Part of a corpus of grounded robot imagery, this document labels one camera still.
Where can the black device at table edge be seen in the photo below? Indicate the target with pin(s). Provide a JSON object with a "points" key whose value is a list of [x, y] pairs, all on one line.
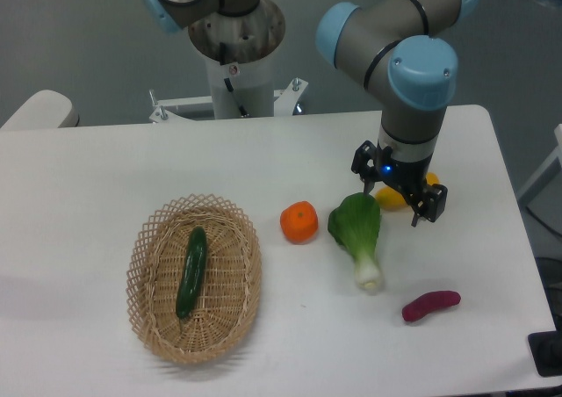
{"points": [[545, 348]]}

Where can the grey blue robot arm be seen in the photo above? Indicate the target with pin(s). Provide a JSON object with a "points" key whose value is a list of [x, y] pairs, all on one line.
{"points": [[392, 50]]}

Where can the green bok choy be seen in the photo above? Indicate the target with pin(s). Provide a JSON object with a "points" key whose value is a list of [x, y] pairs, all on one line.
{"points": [[355, 226]]}

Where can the woven wicker basket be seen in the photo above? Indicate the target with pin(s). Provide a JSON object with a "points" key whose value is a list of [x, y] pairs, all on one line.
{"points": [[229, 296]]}

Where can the yellow mango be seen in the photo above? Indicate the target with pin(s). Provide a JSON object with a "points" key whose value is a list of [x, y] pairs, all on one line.
{"points": [[390, 200]]}

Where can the orange tangerine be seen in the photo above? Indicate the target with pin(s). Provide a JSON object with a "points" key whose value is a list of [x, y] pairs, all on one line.
{"points": [[299, 222]]}

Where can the purple sweet potato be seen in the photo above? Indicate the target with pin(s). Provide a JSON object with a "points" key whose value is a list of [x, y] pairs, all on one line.
{"points": [[428, 303]]}

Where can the white furniture at right edge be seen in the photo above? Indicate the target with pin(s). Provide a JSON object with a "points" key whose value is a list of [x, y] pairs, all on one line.
{"points": [[545, 173]]}

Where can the white chair armrest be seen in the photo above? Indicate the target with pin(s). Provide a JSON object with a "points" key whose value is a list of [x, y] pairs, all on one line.
{"points": [[46, 109]]}

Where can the dark green cucumber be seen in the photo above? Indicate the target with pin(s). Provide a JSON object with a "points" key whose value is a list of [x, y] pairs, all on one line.
{"points": [[193, 273]]}

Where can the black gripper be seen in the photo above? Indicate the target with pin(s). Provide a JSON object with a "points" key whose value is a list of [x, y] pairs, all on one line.
{"points": [[403, 167]]}

